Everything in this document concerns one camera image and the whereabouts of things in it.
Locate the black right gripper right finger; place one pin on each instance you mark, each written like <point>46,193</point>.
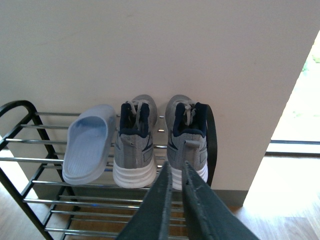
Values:
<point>206,216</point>

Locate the dark window frame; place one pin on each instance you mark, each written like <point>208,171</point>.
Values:
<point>293,148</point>

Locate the grey mesh sneaker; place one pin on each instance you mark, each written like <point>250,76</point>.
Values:
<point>186,123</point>
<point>134,164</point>

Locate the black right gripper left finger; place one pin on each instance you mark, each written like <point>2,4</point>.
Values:
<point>151,221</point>

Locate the black metal shoe rack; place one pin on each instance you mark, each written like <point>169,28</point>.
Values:
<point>98,210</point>

